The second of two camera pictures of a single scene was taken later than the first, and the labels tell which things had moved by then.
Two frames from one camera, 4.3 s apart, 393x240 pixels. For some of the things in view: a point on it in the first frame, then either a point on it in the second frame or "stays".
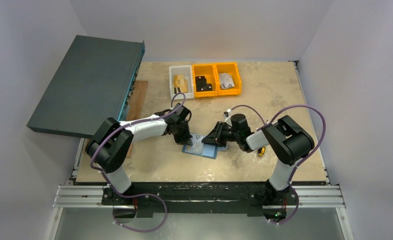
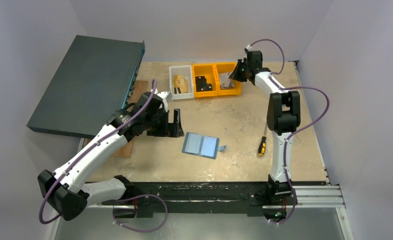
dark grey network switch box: [93, 82] stays
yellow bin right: [228, 68] stays
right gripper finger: [213, 138] → [239, 74]
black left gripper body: [183, 132] → [165, 124]
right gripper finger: [218, 129] → [241, 66]
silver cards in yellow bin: [226, 80] stays
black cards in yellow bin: [201, 84] stays
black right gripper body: [220, 133] → [244, 68]
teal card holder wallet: [201, 148] stays
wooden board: [135, 106] stays
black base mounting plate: [159, 198] stays
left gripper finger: [188, 137] → [178, 130]
